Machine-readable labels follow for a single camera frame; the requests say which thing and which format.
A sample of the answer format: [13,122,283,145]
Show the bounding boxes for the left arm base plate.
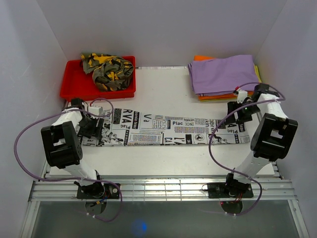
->
[76,183,120,200]

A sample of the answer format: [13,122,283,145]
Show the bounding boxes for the camouflage trousers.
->
[80,53,134,92]

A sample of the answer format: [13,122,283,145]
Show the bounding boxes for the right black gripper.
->
[224,100,261,125]

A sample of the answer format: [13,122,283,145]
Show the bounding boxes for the red plastic bin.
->
[59,59,136,101]

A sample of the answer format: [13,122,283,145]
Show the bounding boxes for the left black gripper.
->
[77,115,104,140]

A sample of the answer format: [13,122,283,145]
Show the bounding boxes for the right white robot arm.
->
[223,83,298,197]

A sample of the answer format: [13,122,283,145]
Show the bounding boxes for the purple cable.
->
[13,98,123,222]
[208,83,286,216]

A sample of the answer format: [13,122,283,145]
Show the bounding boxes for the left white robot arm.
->
[41,98,105,198]

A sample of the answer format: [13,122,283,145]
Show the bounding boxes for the folded orange trousers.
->
[193,55,263,102]

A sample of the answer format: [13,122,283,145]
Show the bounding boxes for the aluminium mounting rail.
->
[29,178,297,202]

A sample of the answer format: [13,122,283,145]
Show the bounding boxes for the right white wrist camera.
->
[233,88,248,104]

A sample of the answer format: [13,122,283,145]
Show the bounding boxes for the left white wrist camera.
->
[88,106,103,117]

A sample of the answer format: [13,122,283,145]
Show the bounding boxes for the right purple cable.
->
[208,83,286,216]

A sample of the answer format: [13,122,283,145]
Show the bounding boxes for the folded purple trousers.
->
[188,55,259,94]

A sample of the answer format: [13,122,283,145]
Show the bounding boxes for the newspaper print trousers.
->
[80,108,250,147]

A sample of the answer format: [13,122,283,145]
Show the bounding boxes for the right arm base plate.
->
[207,182,254,199]

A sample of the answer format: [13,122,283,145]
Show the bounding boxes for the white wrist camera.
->
[233,88,248,104]
[88,106,103,117]

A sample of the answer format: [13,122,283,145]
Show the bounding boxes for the folded yellow trousers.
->
[254,65,262,83]

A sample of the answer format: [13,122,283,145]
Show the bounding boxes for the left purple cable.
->
[13,98,123,222]

